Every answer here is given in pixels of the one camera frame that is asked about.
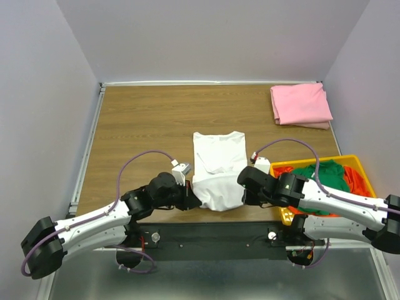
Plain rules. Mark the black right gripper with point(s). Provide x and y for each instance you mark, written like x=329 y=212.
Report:
x=247 y=199

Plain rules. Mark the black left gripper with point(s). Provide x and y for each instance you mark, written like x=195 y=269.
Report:
x=189 y=200

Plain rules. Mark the white t shirt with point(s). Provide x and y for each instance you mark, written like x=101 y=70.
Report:
x=218 y=160

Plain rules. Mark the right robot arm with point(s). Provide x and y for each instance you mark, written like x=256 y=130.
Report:
x=371 y=220

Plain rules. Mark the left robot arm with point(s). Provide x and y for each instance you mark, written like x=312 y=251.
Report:
x=49 y=242

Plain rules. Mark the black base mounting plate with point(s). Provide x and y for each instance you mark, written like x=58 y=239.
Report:
x=212 y=241

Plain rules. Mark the green t shirt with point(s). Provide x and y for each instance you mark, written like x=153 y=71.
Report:
x=331 y=174

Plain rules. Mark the folded pink t shirt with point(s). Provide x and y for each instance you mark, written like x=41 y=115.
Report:
x=303 y=105

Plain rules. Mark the orange t shirt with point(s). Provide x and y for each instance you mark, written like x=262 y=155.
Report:
x=356 y=182

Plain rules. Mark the yellow plastic basket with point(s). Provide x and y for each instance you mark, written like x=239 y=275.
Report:
x=287 y=213

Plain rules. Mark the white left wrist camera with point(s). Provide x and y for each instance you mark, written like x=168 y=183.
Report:
x=180 y=171

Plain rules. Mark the aluminium frame rail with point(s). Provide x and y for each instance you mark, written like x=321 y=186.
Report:
x=353 y=243

